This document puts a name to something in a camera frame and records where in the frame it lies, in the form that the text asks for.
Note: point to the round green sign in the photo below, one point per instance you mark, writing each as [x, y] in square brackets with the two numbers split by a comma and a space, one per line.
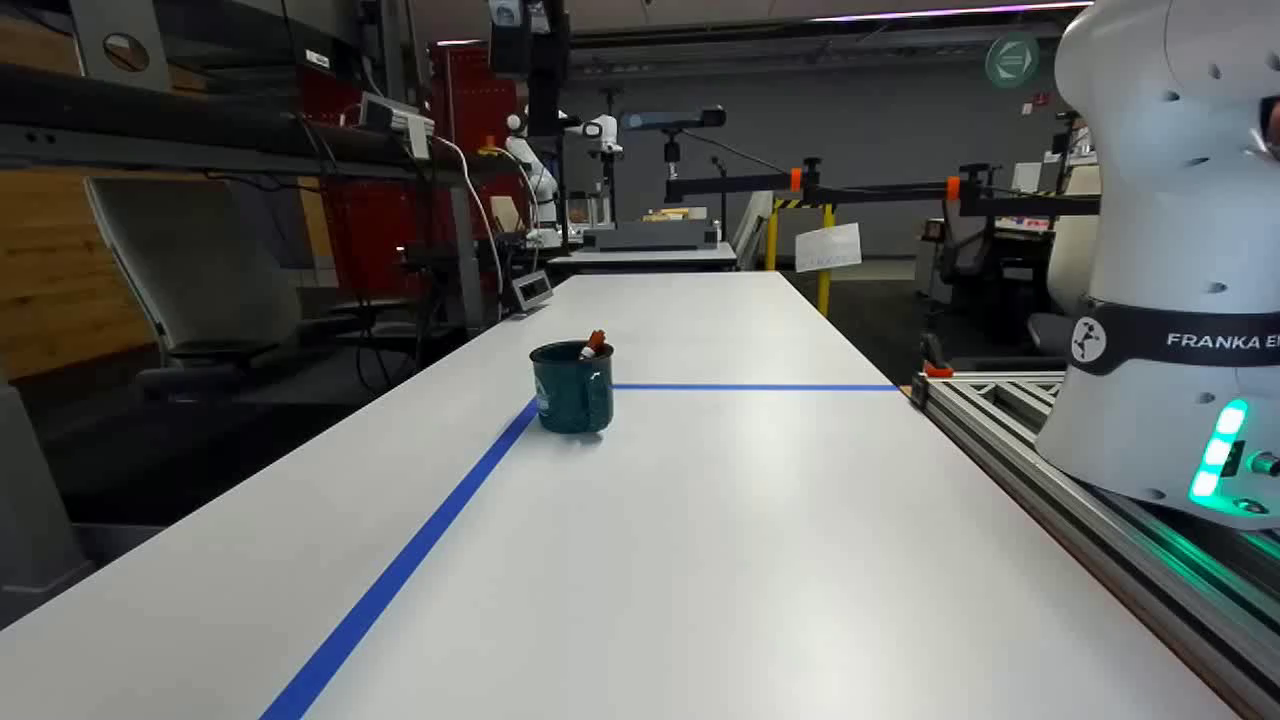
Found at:
[1013, 60]

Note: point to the short blue tape line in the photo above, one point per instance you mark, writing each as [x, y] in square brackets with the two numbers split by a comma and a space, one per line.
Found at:
[744, 386]

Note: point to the yellow post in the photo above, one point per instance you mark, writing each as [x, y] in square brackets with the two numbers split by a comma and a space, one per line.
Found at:
[775, 243]
[826, 264]

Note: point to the long blue tape line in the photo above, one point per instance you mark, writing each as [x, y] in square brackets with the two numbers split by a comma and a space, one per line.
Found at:
[400, 574]

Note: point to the black stereo camera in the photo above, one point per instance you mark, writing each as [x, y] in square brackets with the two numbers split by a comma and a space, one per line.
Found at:
[674, 117]

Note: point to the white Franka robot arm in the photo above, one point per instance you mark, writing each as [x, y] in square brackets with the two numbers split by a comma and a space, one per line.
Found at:
[1161, 200]

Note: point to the red cabinet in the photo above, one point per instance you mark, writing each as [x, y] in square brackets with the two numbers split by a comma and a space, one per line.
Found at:
[366, 226]

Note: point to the wooden panel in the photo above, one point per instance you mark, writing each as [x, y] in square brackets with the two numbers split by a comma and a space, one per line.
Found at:
[63, 280]

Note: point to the aluminium rail base frame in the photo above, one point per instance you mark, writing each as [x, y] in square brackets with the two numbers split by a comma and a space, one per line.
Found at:
[995, 412]

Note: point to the teal speckled mug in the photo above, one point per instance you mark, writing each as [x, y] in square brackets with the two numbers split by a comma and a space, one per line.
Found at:
[575, 388]

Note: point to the black boom with orange clamps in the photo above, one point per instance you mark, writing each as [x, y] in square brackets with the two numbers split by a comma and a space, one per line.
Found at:
[864, 188]

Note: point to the orange rail clamp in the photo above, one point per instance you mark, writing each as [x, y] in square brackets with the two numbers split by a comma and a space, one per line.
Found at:
[939, 371]

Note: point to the white power strip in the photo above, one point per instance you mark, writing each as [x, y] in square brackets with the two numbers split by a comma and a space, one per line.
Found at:
[400, 124]

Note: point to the small white robot arm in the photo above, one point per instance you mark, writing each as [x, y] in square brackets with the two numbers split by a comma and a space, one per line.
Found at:
[532, 166]

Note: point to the small red object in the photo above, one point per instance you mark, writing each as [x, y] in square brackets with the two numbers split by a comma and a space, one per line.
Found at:
[592, 346]

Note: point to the small grey box device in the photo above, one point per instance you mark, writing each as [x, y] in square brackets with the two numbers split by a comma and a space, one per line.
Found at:
[532, 288]

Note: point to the white paper sign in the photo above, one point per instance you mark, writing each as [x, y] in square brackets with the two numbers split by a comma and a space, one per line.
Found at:
[830, 248]

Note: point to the grey metal shelf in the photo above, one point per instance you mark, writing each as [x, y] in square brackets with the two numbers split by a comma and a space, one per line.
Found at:
[172, 132]

